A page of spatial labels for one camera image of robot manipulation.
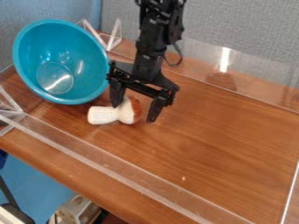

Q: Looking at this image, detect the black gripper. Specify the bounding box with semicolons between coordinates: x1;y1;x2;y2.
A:
106;56;180;123

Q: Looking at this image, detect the white brown toy mushroom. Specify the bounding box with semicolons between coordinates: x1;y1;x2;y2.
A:
88;96;142;125

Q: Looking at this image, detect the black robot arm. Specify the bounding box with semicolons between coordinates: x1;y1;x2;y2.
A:
106;0;186;123

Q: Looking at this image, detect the blue plastic bowl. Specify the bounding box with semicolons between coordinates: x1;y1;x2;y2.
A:
13;19;109;105

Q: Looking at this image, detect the clear acrylic front barrier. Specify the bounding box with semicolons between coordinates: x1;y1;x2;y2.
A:
0;87;253;224

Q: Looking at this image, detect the clear acrylic barrier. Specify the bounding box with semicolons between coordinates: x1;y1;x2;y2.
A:
0;87;253;224
76;17;299;115

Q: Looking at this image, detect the clear acrylic back barrier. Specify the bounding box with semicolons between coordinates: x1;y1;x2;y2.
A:
76;17;299;115

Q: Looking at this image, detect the white device under table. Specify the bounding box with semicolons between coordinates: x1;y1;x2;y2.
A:
46;194;101;224

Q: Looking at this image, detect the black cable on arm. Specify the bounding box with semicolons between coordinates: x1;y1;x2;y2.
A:
162;41;184;68

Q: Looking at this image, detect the clear acrylic corner bracket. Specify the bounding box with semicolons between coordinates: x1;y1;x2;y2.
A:
77;18;122;52

